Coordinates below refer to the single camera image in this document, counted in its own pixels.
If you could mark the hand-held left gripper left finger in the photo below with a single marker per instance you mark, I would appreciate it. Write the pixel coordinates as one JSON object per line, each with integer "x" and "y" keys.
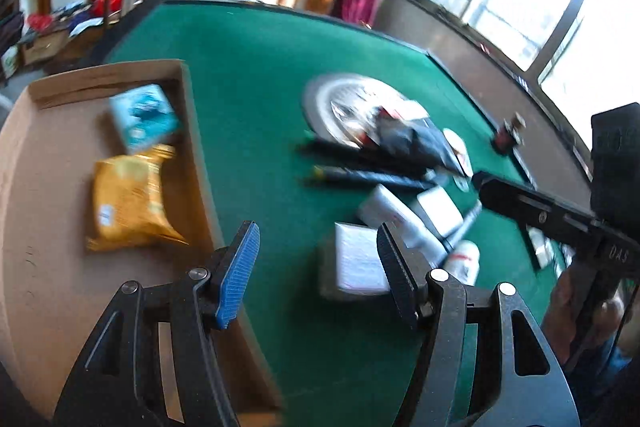
{"x": 240, "y": 277}

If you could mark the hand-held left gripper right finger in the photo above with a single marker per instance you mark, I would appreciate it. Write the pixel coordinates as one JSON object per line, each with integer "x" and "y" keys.
{"x": 395, "y": 277}

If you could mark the clear plastic hanging packet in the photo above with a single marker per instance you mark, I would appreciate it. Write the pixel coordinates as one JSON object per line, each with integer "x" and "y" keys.
{"x": 457, "y": 154}

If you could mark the person's right hand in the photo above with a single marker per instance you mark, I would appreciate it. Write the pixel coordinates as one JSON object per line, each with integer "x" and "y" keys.
{"x": 557, "y": 307}

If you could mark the small white box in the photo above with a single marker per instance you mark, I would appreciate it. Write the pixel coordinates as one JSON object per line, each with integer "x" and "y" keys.
{"x": 439, "y": 209}

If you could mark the yellow snack packet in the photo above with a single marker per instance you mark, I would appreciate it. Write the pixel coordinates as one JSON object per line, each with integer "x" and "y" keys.
{"x": 130, "y": 202}

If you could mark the teal packet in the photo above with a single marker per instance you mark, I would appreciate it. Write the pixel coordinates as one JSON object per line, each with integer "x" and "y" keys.
{"x": 142, "y": 117}

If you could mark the black snack bag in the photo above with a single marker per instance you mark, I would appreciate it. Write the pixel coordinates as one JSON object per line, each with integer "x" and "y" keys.
{"x": 415, "y": 142}

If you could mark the grey pen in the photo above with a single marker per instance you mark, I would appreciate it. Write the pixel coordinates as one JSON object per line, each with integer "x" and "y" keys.
{"x": 462, "y": 227}

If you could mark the cardboard box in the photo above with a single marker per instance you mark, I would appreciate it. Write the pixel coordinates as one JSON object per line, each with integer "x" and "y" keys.
{"x": 50, "y": 187}

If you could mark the red plastic bag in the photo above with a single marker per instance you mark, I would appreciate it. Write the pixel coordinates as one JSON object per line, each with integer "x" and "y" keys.
{"x": 107, "y": 3}

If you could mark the round metal table plate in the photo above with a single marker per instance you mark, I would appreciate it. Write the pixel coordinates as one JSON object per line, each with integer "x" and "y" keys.
{"x": 335, "y": 102}

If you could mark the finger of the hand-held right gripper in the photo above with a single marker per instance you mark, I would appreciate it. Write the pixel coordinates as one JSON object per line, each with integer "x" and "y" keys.
{"x": 530, "y": 207}

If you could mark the dark glass bottle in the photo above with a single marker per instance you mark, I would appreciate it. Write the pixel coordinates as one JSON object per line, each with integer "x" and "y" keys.
{"x": 509, "y": 134}

